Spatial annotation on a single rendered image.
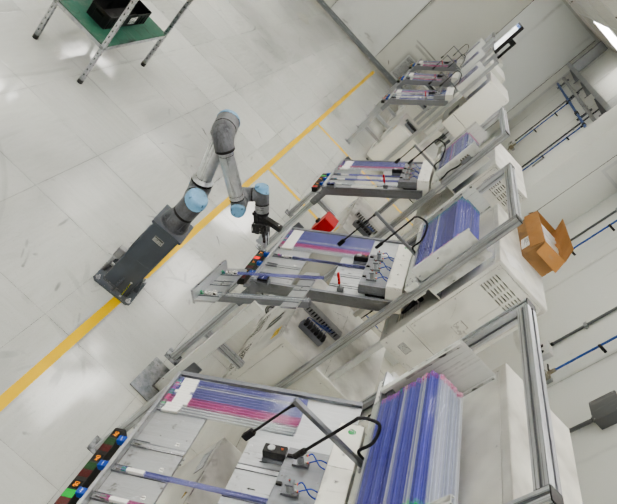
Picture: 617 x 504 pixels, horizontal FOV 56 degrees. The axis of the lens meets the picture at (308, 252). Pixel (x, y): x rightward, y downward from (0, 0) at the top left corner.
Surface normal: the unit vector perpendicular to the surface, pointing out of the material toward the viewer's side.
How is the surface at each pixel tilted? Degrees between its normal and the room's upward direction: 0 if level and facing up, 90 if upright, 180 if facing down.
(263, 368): 90
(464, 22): 90
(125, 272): 90
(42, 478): 0
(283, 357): 90
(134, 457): 45
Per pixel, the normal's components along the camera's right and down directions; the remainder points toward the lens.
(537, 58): -0.27, 0.42
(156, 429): -0.01, -0.90
